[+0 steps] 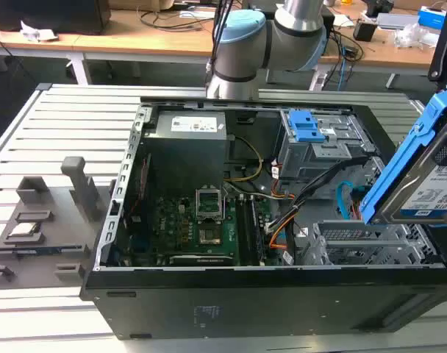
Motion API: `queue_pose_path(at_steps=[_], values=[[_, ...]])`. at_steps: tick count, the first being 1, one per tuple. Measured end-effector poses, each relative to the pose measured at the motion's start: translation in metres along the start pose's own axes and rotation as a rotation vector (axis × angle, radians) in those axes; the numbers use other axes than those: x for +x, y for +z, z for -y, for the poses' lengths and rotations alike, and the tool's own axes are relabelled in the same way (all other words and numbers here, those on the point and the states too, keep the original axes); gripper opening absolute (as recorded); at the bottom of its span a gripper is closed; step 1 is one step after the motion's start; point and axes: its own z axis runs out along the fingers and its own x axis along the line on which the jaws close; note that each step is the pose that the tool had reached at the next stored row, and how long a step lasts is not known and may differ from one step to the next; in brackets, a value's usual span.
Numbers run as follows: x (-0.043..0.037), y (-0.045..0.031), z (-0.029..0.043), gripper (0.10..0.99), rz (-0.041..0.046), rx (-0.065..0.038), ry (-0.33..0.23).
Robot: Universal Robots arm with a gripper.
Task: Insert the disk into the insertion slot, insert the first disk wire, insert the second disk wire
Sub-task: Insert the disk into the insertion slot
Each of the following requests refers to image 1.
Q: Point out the small black box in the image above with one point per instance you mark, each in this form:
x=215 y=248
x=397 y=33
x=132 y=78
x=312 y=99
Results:
x=364 y=30

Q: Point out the dark RAM stick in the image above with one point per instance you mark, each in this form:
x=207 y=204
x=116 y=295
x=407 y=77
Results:
x=36 y=250

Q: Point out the perforated metal drive cage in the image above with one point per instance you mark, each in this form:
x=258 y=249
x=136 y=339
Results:
x=356 y=243

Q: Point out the grey metal disk bay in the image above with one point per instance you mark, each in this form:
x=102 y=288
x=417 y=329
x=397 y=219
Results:
x=319 y=158

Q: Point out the crumpled white paper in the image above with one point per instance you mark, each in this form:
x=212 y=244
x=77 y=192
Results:
x=38 y=32

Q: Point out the grey parts rack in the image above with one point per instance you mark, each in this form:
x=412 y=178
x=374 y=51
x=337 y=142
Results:
x=61 y=206

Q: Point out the grey power supply unit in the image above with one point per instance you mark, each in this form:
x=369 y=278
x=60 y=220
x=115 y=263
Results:
x=186 y=154

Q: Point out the silver CPU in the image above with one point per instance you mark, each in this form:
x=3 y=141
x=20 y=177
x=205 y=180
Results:
x=24 y=229

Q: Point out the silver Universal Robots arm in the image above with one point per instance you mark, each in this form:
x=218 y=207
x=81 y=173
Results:
x=242 y=55

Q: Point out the large black box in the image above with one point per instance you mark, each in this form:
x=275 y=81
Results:
x=50 y=14

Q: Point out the blue plastic bay latch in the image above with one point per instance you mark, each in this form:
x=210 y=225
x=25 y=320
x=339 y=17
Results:
x=304 y=128

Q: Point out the black graphics card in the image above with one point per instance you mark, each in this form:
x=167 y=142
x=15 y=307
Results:
x=201 y=259

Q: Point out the black open PC case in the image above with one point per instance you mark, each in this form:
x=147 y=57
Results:
x=245 y=312

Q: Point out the black and red expansion card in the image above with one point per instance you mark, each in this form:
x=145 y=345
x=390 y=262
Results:
x=139 y=187

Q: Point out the hard disk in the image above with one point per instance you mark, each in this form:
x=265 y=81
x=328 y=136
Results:
x=438 y=193

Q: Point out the flat grey device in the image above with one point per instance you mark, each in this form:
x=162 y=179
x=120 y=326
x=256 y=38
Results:
x=396 y=21

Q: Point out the blue cardboard box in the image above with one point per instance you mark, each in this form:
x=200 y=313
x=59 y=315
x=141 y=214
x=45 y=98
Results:
x=433 y=16

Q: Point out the wooden desk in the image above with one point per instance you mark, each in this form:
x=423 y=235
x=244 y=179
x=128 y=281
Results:
x=135 y=40

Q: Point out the clear plastic bags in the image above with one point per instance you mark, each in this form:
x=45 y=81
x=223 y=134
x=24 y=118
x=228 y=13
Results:
x=416 y=36

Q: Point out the green motherboard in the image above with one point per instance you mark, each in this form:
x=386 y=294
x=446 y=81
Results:
x=172 y=224

